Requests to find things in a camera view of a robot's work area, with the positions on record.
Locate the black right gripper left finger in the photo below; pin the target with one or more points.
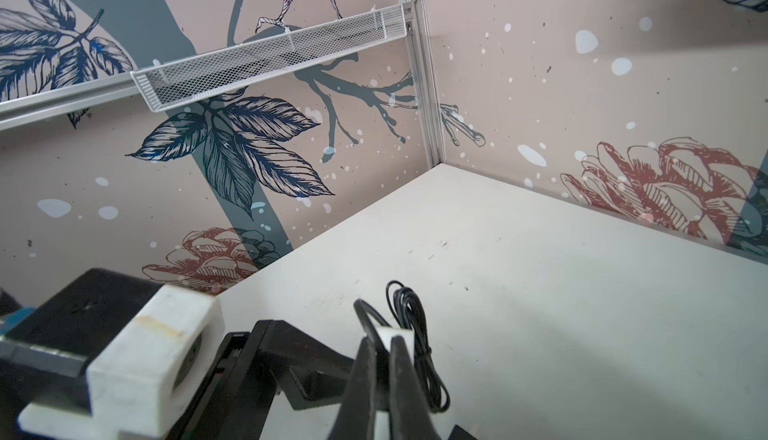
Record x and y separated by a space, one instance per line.
366 393

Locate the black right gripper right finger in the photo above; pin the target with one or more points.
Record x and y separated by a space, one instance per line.
408 408

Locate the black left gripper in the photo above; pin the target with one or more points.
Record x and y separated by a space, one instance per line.
250 368

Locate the black adapter with cord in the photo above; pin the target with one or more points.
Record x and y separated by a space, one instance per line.
408 312

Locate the white mesh wall shelf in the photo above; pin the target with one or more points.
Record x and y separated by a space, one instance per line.
191 80

